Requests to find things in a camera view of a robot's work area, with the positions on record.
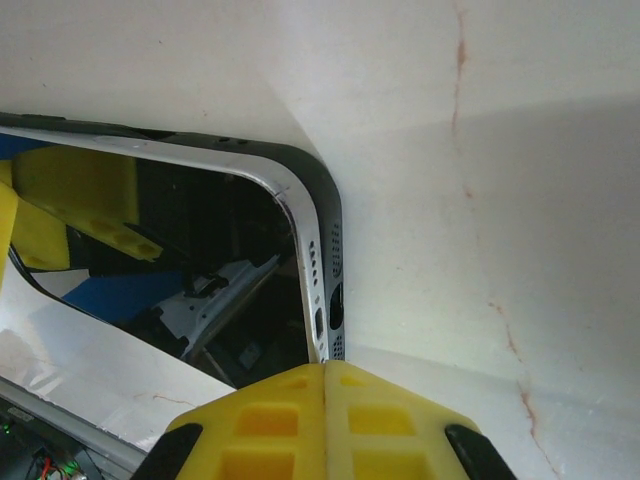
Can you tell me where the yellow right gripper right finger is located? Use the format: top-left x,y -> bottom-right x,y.
324,360 -> 519,480

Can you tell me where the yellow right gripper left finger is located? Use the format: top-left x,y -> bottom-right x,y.
131,362 -> 329,480

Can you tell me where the black phone silver frame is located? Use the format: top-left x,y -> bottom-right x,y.
0,124 -> 327,390

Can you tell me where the black phone case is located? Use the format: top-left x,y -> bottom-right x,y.
0,111 -> 348,363

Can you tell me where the aluminium front rail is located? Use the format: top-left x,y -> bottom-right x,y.
0,377 -> 157,480

